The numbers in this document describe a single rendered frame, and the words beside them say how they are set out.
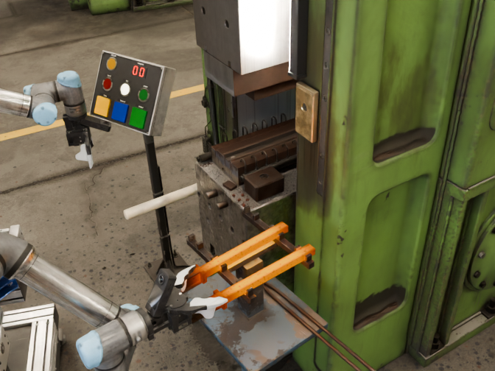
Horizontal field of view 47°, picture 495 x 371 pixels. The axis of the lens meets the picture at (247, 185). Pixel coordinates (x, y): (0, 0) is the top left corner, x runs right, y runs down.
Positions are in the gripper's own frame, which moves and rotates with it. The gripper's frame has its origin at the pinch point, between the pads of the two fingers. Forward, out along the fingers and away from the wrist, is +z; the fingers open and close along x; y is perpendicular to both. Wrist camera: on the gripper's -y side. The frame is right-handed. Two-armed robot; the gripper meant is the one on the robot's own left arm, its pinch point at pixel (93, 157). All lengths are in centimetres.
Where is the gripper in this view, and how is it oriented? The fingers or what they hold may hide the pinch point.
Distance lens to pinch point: 227.5
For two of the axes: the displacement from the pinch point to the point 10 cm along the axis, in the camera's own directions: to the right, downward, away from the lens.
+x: 2.1, 5.7, -8.0
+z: 0.3, 8.1, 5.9
